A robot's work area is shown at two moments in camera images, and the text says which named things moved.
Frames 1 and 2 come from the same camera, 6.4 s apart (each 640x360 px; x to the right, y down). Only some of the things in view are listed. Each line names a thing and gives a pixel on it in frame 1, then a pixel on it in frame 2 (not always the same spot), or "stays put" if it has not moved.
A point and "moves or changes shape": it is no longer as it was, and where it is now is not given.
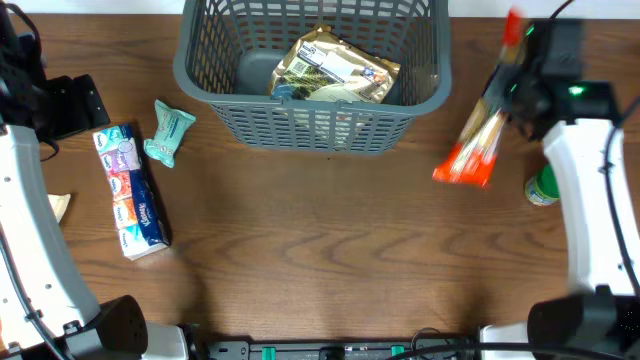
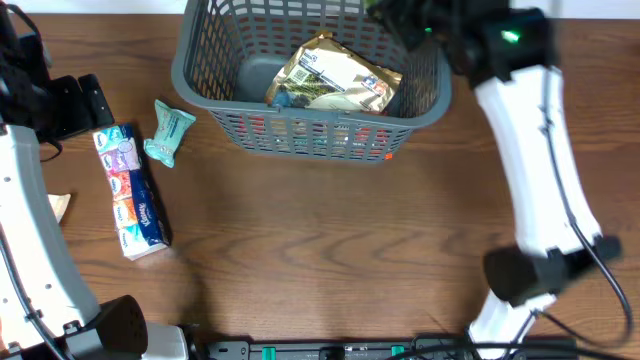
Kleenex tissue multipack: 140,227 stays put
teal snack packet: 169,126 stays put
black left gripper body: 75,111 stays put
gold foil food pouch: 326,65 moves or changes shape
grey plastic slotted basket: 224,54 moves or changes shape
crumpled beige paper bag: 59,204 stays put
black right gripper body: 514,99 → 428,21
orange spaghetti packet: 471,158 → 309,137
